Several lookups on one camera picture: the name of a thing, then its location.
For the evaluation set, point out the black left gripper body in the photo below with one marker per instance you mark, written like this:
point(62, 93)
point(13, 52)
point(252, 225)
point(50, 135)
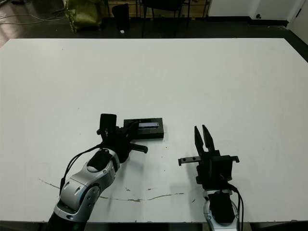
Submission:
point(119, 146)

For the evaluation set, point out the bulging woven sack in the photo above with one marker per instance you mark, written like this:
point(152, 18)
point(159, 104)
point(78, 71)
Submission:
point(83, 14)

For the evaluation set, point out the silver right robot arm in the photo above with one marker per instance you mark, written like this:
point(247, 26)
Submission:
point(220, 207)

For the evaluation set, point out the white door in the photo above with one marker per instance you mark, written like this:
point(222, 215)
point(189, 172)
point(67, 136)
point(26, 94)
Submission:
point(300, 26)

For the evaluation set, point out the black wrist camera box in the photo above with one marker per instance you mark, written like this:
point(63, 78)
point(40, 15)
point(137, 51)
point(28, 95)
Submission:
point(226, 168)
point(108, 121)

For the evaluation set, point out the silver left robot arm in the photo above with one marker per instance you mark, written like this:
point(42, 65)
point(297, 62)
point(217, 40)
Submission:
point(81, 187)

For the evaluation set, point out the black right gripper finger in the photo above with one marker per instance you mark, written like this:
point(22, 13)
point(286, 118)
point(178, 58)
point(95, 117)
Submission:
point(209, 140)
point(199, 140)

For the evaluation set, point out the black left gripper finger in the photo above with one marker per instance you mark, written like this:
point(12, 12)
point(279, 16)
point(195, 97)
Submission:
point(134, 131)
point(129, 130)

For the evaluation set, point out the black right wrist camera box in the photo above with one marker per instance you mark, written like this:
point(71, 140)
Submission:
point(226, 168)

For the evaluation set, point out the black box lid with print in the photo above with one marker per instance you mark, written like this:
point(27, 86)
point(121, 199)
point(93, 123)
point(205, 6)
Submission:
point(151, 133)

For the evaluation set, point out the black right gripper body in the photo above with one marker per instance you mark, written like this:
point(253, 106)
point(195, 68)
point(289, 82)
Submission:
point(208, 173)

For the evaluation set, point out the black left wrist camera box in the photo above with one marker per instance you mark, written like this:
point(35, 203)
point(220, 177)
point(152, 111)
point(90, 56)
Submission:
point(108, 121)

